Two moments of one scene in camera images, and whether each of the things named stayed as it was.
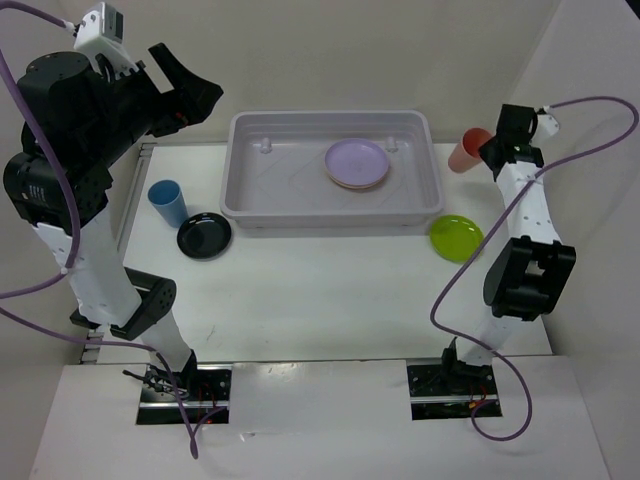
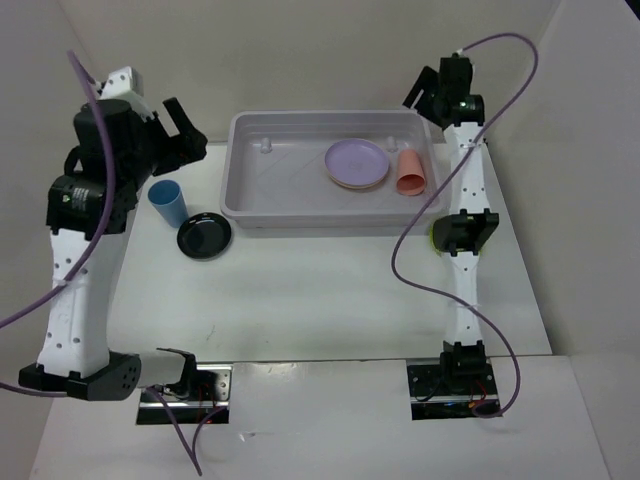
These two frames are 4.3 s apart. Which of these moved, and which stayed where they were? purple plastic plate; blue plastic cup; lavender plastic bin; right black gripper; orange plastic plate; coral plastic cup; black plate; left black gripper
Moved: coral plastic cup; right black gripper; left black gripper
Stayed: purple plastic plate; black plate; lavender plastic bin; orange plastic plate; blue plastic cup
